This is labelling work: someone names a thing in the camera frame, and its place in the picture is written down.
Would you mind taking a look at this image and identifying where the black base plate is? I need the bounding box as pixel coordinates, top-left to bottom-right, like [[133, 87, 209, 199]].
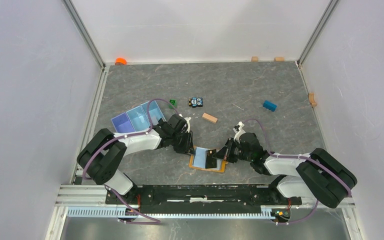
[[123, 184, 302, 214]]

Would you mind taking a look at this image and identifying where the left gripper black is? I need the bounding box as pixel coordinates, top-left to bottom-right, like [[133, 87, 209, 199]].
[[171, 129, 196, 156]]

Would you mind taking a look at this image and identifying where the aluminium frame rail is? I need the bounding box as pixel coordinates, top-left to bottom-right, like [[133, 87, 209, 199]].
[[54, 184, 113, 208]]

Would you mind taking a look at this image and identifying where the light blue cable duct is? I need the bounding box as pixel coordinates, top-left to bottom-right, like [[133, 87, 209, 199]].
[[66, 206, 275, 220]]

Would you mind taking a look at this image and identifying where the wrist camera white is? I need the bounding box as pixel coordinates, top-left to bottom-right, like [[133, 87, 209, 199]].
[[233, 121, 246, 142], [184, 117, 191, 133]]

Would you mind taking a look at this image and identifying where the green toy brick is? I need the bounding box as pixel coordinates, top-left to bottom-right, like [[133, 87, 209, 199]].
[[168, 99, 177, 109]]

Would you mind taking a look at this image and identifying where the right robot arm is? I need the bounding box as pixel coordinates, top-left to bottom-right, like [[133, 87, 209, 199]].
[[211, 132, 358, 209]]

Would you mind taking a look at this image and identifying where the orange round cap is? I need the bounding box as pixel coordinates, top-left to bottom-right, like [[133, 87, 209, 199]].
[[114, 57, 127, 66]]

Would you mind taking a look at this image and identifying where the blue toy brick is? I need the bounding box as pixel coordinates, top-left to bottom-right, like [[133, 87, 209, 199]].
[[262, 100, 277, 112]]

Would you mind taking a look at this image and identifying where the curved wooden piece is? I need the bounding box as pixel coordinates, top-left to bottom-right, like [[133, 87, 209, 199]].
[[308, 92, 318, 108]]

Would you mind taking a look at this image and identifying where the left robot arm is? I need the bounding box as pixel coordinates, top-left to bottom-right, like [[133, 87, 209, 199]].
[[76, 114, 195, 204]]

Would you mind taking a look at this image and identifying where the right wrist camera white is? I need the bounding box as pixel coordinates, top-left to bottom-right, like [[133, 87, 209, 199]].
[[233, 121, 246, 142]]

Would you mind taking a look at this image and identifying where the orange card holder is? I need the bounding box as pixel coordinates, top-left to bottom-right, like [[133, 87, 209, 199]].
[[188, 146, 227, 173]]

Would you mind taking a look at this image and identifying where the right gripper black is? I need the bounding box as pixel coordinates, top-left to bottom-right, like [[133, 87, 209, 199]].
[[213, 137, 253, 164]]

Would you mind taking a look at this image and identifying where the blue three-compartment tray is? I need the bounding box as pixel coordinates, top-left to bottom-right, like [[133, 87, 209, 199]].
[[111, 101, 166, 133]]

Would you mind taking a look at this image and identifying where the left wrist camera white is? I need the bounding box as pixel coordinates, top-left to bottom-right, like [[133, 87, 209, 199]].
[[184, 117, 191, 133]]

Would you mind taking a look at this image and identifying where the small toy car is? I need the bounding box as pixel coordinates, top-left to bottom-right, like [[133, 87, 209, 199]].
[[188, 97, 203, 108]]

